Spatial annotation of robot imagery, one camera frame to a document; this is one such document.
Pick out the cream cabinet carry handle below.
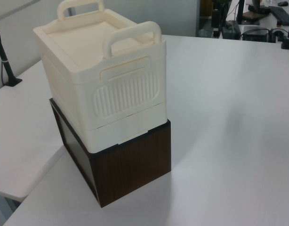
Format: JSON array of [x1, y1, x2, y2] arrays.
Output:
[[56, 0, 105, 20], [103, 21, 162, 58]]

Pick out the cream plastic storage cabinet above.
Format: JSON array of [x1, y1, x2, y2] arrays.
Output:
[[32, 0, 168, 153]]

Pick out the brown wooden board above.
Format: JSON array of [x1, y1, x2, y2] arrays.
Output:
[[242, 10, 262, 24]]

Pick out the black box device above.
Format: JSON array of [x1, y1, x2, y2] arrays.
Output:
[[241, 27, 270, 42]]

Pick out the black and green device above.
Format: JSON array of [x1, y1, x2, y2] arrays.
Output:
[[223, 20, 242, 40]]

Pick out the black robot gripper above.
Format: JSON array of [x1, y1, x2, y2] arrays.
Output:
[[210, 0, 231, 32]]

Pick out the black monitor stand pole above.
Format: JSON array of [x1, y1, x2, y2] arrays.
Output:
[[237, 0, 246, 24]]

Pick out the black computer keyboard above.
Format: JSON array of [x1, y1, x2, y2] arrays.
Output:
[[267, 6, 289, 26]]

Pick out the black clamped pole stand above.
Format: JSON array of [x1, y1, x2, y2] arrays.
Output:
[[0, 20, 23, 88]]

